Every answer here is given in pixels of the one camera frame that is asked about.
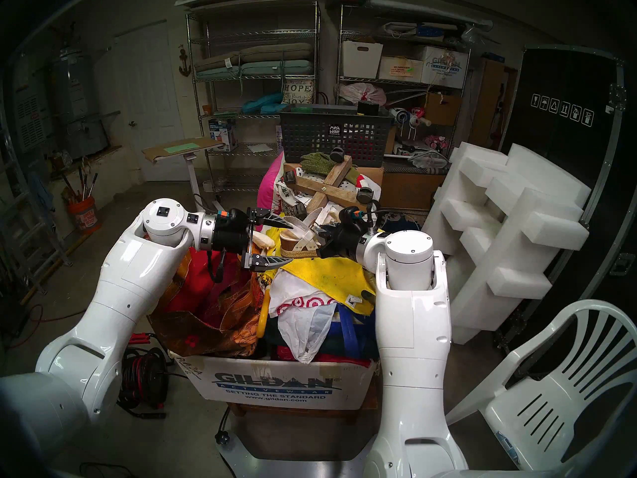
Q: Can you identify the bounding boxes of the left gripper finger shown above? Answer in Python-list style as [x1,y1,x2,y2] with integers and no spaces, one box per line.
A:
[242,254,294,272]
[248,209,294,229]

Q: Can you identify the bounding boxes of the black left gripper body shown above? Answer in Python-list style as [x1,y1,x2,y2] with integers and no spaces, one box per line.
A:
[212,208,253,253]

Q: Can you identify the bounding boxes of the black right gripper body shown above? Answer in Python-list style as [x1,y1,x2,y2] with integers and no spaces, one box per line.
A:
[323,222,371,259]

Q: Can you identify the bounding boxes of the white strap wedge sandal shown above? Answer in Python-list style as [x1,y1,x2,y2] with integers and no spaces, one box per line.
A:
[251,207,333,259]

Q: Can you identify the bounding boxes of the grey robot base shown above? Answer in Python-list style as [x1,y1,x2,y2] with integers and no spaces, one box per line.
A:
[216,407,394,478]

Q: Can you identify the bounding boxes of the yellow towel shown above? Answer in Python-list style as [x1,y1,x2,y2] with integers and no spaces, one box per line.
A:
[259,255,379,317]

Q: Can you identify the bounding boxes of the pink pillow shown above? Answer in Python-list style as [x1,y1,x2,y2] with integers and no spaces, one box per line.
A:
[257,152,285,216]

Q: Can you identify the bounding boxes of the wooden cross caster dolly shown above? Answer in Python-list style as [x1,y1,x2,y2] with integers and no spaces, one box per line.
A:
[285,147,376,219]

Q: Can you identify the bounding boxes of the blue patterned rug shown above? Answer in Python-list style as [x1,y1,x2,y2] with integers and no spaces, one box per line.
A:
[377,211,424,236]

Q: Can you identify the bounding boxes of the red orange tote bag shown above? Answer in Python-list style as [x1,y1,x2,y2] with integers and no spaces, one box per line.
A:
[148,248,264,359]

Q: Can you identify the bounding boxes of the green knit glove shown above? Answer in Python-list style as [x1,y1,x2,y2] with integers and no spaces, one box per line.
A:
[300,152,360,184]

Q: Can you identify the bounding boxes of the white red plastic bag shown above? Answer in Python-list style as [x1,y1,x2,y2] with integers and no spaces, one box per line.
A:
[269,268,349,364]

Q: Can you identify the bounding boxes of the brown wooden chest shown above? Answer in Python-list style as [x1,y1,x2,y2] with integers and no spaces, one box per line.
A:
[381,171,446,211]

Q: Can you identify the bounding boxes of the blue fabric bag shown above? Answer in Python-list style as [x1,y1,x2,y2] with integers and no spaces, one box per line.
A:
[264,303,381,360]

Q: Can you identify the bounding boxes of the black mesh basket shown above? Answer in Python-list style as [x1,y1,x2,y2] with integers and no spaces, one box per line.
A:
[279,104,395,168]

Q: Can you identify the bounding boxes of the blue white product box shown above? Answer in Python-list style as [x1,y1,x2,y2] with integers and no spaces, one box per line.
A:
[208,119,238,151]

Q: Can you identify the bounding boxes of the wood top rolling table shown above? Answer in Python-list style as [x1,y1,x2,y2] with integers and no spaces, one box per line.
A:
[142,136,225,209]

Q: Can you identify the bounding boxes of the turquoise pillow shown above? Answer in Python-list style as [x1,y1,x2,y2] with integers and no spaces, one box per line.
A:
[241,93,284,115]

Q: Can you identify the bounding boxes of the large Gildan cardboard box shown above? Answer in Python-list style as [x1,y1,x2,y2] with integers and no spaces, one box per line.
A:
[169,350,379,411]

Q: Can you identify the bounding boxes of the HOPE sign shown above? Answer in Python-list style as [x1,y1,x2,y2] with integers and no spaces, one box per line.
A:
[281,79,316,105]

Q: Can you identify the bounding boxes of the white pink plastic bag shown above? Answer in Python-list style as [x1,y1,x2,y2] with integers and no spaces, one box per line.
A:
[343,82,388,107]

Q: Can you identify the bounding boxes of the white panel door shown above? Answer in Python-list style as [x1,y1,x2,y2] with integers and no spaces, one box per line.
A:
[112,21,192,183]

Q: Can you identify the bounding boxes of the orange bucket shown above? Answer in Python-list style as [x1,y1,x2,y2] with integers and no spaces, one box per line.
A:
[67,196,102,234]

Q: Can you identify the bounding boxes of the pale teal seat cushion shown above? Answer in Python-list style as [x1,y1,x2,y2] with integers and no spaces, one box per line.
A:
[197,60,315,80]

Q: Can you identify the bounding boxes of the brown cardboard box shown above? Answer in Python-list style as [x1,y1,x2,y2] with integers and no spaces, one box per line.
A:
[425,91,463,126]

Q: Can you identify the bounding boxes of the olive seat cushion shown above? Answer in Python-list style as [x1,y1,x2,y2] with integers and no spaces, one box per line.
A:
[193,42,314,72]

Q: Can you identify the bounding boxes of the white storage bin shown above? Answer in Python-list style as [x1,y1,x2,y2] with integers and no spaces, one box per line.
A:
[341,40,384,79]

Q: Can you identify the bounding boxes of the white box orange label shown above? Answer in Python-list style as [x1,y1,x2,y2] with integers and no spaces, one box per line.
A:
[378,56,424,83]

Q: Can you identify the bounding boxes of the brown wooden cabinet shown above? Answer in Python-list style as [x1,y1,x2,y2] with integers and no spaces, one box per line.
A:
[470,59,518,149]

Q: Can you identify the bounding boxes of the small Gildan cardboard box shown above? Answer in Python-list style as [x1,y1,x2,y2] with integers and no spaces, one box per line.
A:
[421,45,469,89]

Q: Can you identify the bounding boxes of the grey water heater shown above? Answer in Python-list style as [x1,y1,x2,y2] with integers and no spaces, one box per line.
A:
[52,46,110,159]

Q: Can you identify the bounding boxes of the grey furnace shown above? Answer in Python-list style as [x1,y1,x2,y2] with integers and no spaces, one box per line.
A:
[12,79,50,154]

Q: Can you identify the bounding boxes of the white plastic chair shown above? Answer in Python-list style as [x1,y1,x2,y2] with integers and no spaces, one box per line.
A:
[445,299,637,478]

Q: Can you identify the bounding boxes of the black flight case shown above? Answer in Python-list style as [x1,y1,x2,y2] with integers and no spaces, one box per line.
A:
[490,44,637,378]

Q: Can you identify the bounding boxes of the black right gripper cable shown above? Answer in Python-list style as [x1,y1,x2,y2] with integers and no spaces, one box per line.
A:
[366,203,394,234]

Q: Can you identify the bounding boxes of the chrome wire shelf rack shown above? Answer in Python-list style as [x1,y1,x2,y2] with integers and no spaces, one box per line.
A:
[185,1,321,194]
[336,4,473,149]

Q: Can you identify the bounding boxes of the white foam packing frame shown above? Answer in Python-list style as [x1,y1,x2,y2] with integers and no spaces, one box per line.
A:
[416,142,593,346]

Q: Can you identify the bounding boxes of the red black cable reel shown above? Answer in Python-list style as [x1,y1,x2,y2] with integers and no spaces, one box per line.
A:
[117,333,172,420]

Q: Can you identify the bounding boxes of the red extension cord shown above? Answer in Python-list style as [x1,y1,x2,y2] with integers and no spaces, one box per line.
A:
[7,305,88,351]

